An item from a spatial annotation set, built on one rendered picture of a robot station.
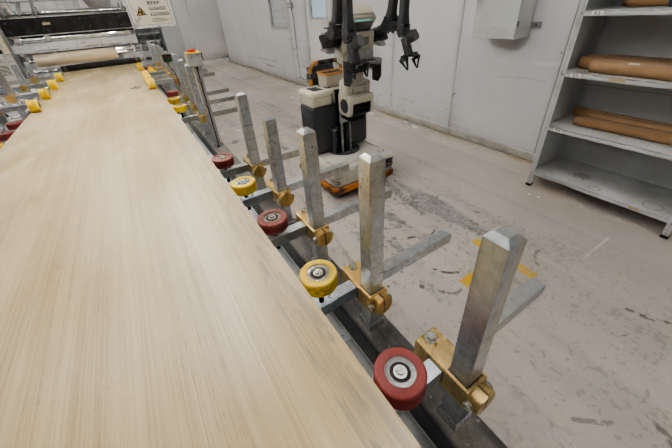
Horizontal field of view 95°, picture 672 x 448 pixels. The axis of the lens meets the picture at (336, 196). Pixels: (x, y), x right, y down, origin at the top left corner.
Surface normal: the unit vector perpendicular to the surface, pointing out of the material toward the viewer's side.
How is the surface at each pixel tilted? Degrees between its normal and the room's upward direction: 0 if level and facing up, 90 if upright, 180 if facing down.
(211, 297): 0
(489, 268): 90
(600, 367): 0
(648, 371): 0
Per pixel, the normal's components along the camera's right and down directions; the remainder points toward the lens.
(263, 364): -0.06, -0.85
